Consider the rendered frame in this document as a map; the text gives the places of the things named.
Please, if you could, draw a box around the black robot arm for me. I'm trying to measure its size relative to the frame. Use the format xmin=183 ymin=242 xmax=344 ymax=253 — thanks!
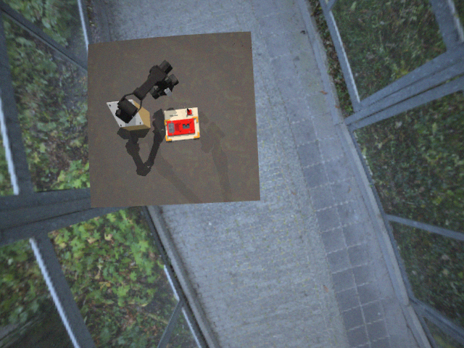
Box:
xmin=115 ymin=61 xmax=173 ymax=123

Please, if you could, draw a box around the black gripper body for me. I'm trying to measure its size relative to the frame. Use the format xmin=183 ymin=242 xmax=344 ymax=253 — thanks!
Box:
xmin=149 ymin=74 xmax=179 ymax=99

